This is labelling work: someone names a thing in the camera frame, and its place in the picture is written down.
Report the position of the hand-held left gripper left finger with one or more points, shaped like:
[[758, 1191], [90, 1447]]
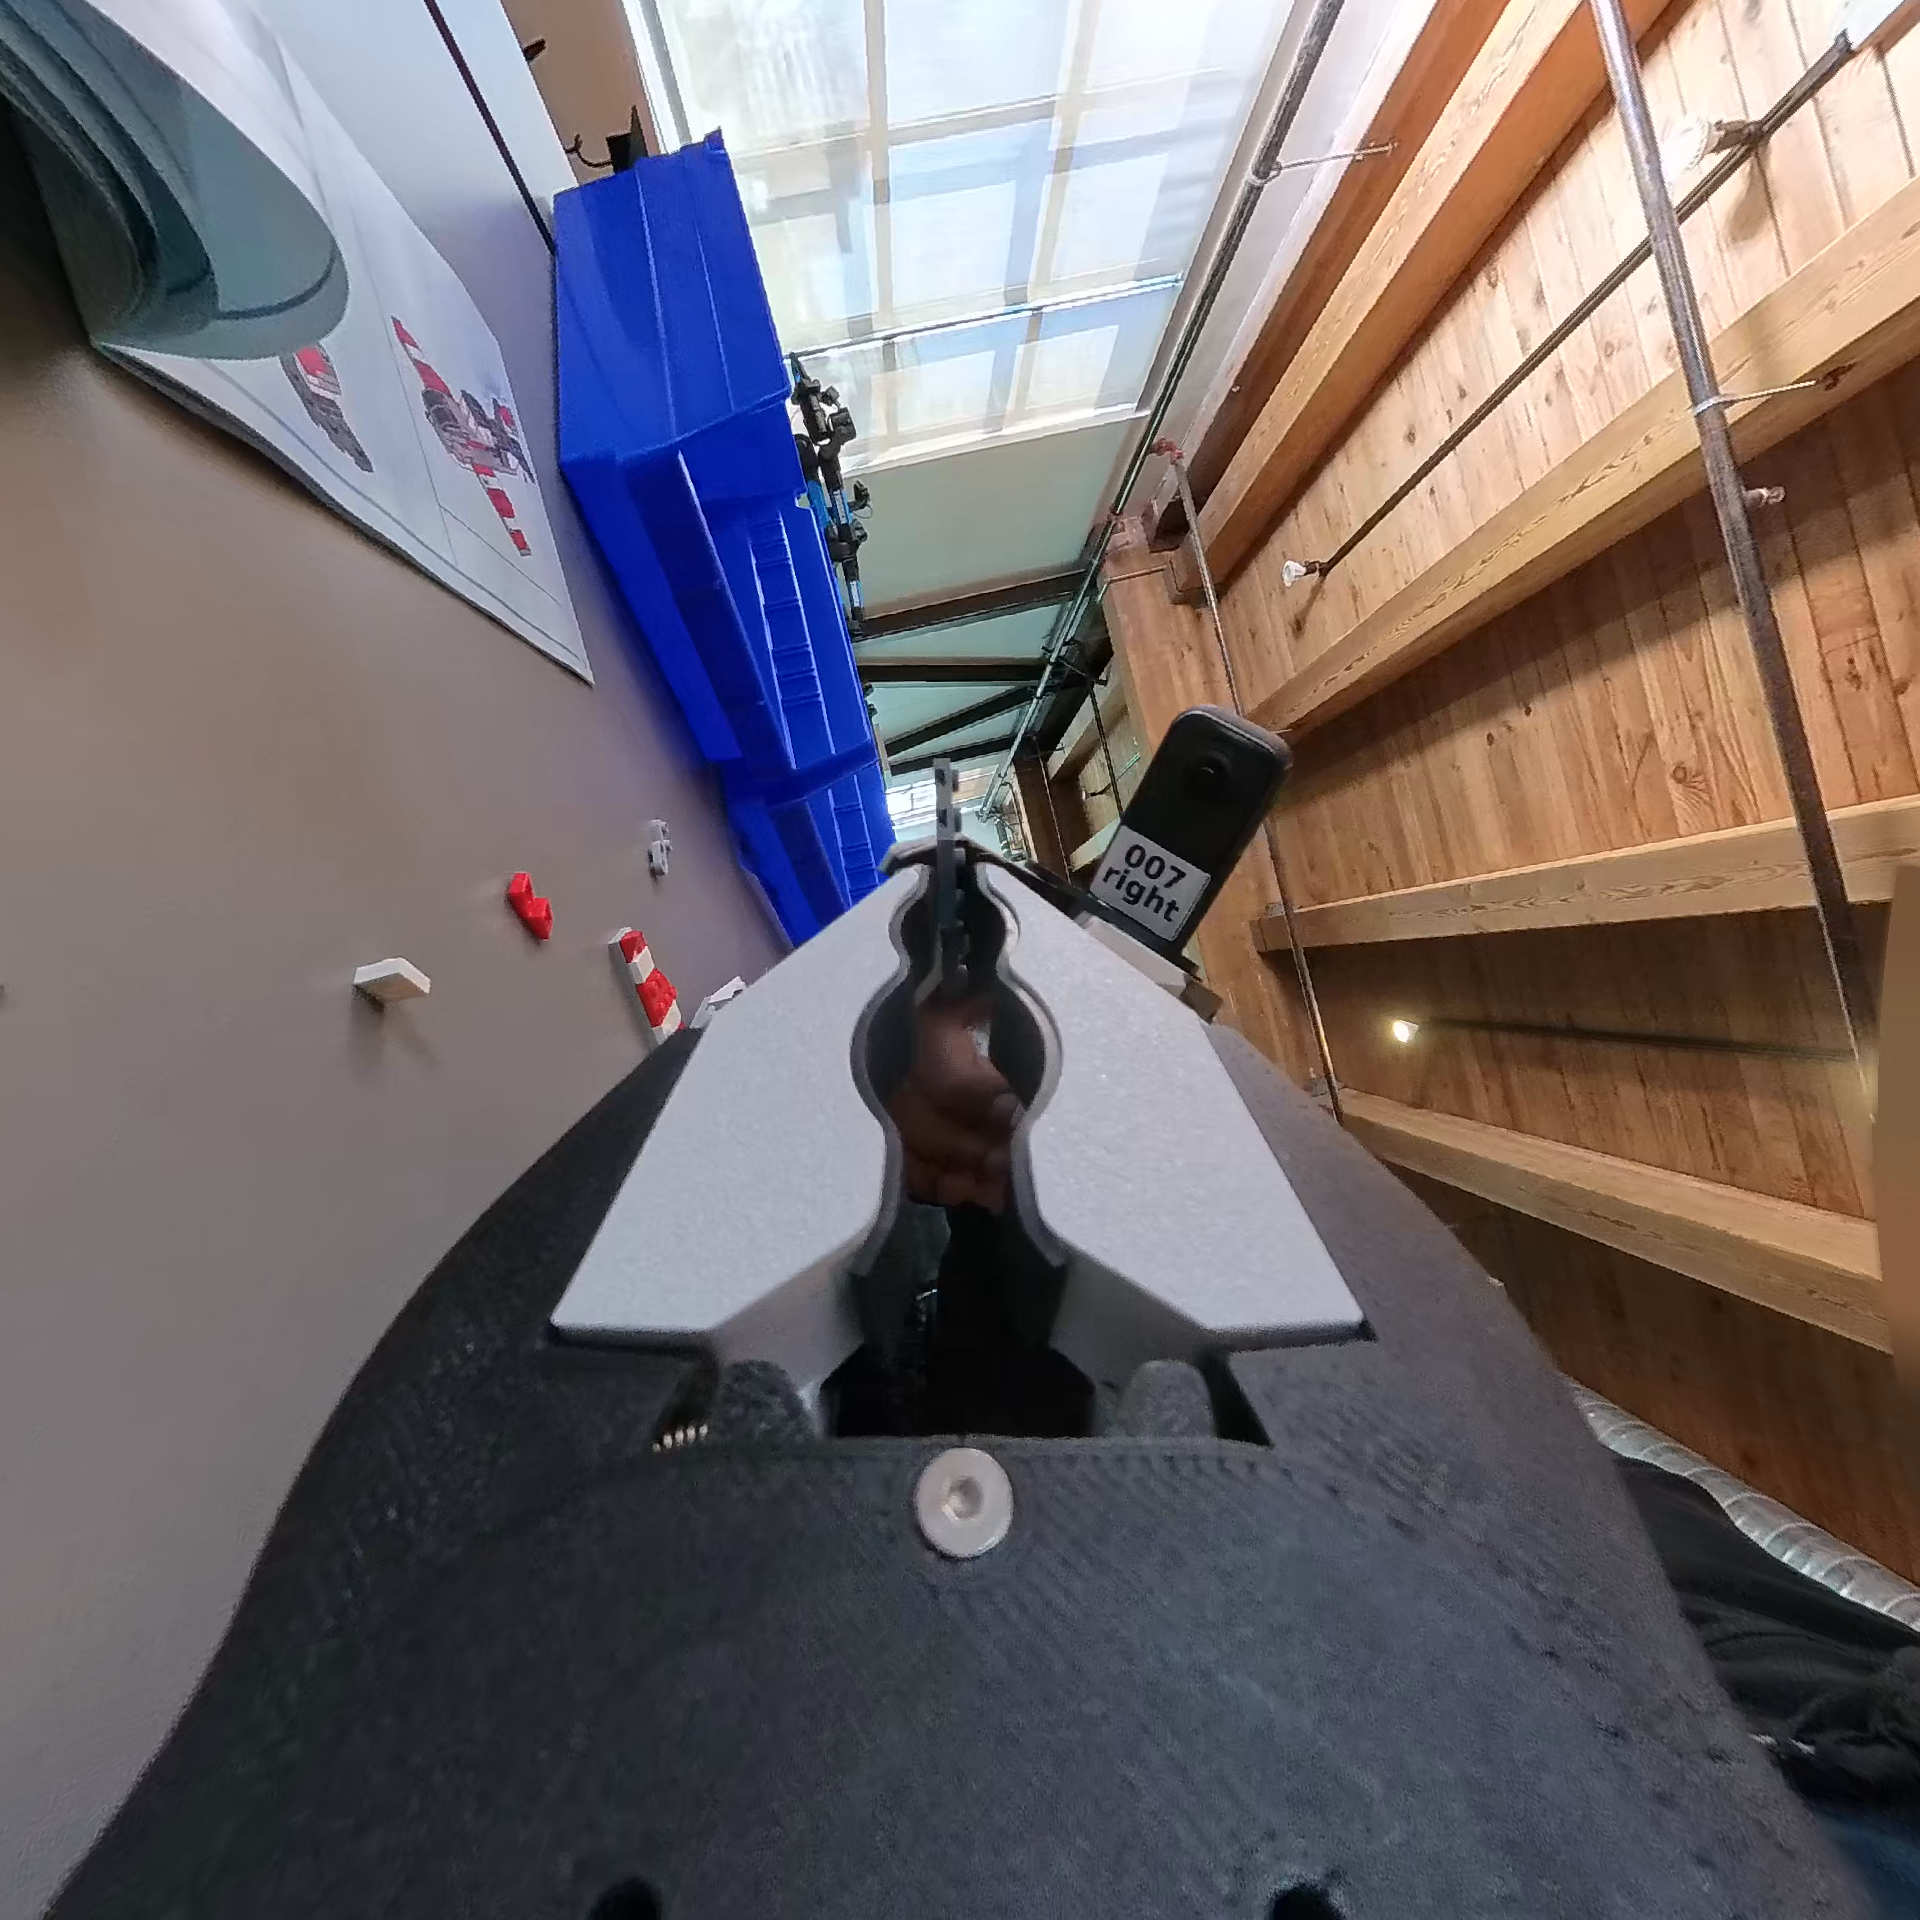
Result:
[[735, 1170]]

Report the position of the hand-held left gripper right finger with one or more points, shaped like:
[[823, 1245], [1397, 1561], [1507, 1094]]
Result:
[[1184, 1185]]

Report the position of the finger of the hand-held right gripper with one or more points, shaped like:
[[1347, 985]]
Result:
[[1140, 949], [991, 862]]

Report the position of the dark grey wedge plate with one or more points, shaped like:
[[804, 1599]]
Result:
[[949, 840]]

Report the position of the grey desk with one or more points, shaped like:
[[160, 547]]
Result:
[[194, 1051]]

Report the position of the person's right hand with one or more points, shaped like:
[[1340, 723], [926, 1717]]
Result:
[[961, 1110]]

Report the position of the small blue plastic bin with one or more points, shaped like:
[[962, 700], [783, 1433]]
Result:
[[810, 854]]

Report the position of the red white toy plane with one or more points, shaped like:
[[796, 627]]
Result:
[[652, 983]]

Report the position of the small red brick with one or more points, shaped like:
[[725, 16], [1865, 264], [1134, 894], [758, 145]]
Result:
[[529, 904]]

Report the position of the small white brick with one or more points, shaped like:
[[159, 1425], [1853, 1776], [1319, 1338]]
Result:
[[392, 983]]

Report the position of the large blue plastic bin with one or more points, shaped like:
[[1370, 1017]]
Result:
[[674, 391]]

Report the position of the silver ceiling pipe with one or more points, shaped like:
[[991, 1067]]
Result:
[[1711, 405]]

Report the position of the large glass window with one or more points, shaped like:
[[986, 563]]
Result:
[[975, 194]]

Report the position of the open instruction booklet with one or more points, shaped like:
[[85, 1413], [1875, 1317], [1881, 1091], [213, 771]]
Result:
[[420, 451]]

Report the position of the person's dark jacket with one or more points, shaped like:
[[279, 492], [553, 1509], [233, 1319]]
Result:
[[1800, 1694]]

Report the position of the black blue camera rig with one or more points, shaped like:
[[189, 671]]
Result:
[[823, 434]]

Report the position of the black lamp rail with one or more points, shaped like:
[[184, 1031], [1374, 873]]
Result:
[[1544, 361]]

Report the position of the silver air duct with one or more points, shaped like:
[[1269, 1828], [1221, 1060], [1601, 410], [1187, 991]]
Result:
[[1771, 1501]]

